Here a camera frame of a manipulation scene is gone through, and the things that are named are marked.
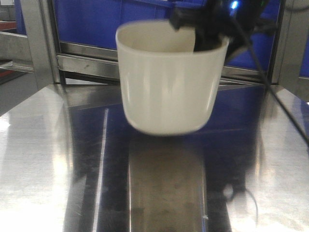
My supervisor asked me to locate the blue crate behind right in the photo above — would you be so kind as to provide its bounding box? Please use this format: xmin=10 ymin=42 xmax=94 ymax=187
xmin=224 ymin=0 xmax=282 ymax=73

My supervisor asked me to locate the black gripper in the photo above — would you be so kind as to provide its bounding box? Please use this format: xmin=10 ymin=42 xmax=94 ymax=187
xmin=169 ymin=0 xmax=277 ymax=58

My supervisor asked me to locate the blue crate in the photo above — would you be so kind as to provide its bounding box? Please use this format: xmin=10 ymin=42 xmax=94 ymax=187
xmin=53 ymin=0 xmax=177 ymax=51
xmin=224 ymin=0 xmax=282 ymax=73

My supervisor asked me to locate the stainless steel shelf frame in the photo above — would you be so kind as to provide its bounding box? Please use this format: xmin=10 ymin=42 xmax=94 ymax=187
xmin=0 ymin=0 xmax=309 ymax=102

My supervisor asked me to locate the black cable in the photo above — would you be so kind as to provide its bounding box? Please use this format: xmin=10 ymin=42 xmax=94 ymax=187
xmin=231 ymin=14 xmax=309 ymax=143

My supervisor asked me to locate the blue crate behind left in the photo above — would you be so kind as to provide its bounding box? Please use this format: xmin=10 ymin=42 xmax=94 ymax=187
xmin=53 ymin=0 xmax=177 ymax=51

